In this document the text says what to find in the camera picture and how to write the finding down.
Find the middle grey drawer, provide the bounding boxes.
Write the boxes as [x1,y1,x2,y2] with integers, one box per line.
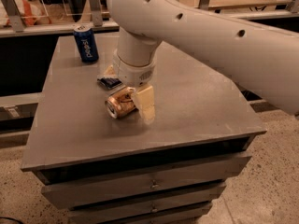
[68,181,227,224]

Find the grey drawer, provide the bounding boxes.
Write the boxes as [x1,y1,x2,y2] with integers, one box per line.
[104,202,212,224]
[42,152,250,209]
[68,181,227,224]

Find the orange white bag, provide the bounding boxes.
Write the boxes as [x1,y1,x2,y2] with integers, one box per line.
[0,0,51,28]

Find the top grey drawer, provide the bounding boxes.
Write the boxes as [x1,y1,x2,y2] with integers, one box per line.
[42,152,250,209]

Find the metal railing frame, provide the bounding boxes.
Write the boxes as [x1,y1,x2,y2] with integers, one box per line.
[1,0,298,37]

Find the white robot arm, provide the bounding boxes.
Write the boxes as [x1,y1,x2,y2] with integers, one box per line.
[107,0,299,117]

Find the blue Pepsi can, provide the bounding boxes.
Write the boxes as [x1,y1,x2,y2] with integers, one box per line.
[73,25,99,63]

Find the bottom grey drawer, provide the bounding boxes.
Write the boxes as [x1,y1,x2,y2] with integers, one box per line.
[104,202,212,224]

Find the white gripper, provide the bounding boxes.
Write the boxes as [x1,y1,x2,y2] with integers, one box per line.
[103,51,155,124]

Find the grey drawer cabinet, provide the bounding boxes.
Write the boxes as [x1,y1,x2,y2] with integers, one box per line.
[21,31,268,224]

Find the dark blue snack wrapper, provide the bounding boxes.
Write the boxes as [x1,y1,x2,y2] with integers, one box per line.
[97,77,122,90]

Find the orange soda can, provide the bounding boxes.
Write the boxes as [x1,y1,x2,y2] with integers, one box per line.
[105,87,135,119]

